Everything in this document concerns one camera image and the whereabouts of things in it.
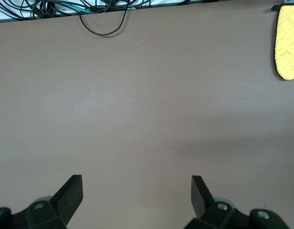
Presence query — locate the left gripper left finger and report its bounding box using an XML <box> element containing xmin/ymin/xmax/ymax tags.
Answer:
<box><xmin>0</xmin><ymin>175</ymin><xmax>84</xmax><ymax>229</ymax></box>

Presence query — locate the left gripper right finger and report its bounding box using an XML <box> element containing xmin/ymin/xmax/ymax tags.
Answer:
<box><xmin>185</xmin><ymin>175</ymin><xmax>290</xmax><ymax>229</ymax></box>

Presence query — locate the brown table cover mat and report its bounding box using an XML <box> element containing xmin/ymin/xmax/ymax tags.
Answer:
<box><xmin>0</xmin><ymin>0</ymin><xmax>294</xmax><ymax>229</ymax></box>

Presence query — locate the yellow quilted oven mitt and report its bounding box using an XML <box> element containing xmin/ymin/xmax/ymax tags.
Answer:
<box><xmin>271</xmin><ymin>4</ymin><xmax>294</xmax><ymax>81</ymax></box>

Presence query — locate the looped black cable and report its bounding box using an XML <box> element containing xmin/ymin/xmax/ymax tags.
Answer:
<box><xmin>79</xmin><ymin>8</ymin><xmax>127</xmax><ymax>38</ymax></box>

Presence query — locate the teal cable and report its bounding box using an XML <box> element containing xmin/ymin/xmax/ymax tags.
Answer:
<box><xmin>65</xmin><ymin>3</ymin><xmax>93</xmax><ymax>14</ymax></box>

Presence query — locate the tangled black cable bundle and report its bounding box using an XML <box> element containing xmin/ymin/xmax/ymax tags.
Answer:
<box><xmin>0</xmin><ymin>0</ymin><xmax>152</xmax><ymax>22</ymax></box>

